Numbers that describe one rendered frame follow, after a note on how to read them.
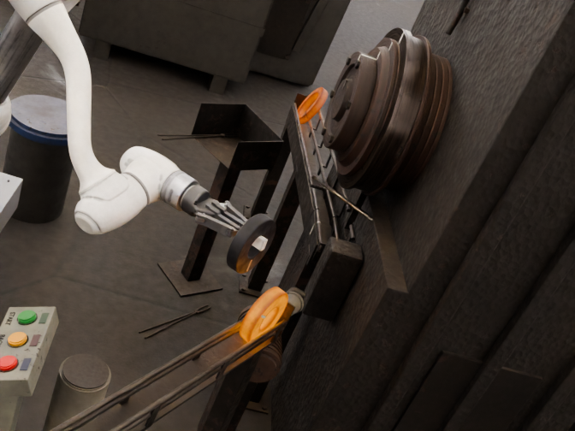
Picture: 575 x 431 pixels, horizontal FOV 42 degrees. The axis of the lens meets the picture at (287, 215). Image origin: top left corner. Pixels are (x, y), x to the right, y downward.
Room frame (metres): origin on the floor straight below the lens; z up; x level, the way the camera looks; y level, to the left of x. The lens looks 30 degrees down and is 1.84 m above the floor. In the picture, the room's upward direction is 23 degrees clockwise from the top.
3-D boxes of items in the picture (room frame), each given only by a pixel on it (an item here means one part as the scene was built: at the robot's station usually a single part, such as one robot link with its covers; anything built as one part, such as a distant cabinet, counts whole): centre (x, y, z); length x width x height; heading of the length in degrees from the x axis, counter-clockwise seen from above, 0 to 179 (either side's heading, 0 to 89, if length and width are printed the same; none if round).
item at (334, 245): (1.78, -0.19, 0.68); 0.11 x 0.08 x 0.24; 103
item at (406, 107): (2.01, -0.12, 1.11); 0.47 x 0.06 x 0.47; 13
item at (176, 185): (1.60, 0.27, 0.86); 0.09 x 0.06 x 0.09; 158
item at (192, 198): (1.58, 0.20, 0.87); 0.09 x 0.08 x 0.07; 68
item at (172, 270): (2.45, 0.28, 0.36); 0.26 x 0.20 x 0.72; 48
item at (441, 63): (2.03, -0.20, 1.11); 0.47 x 0.10 x 0.47; 13
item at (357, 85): (1.99, -0.03, 1.11); 0.28 x 0.06 x 0.28; 13
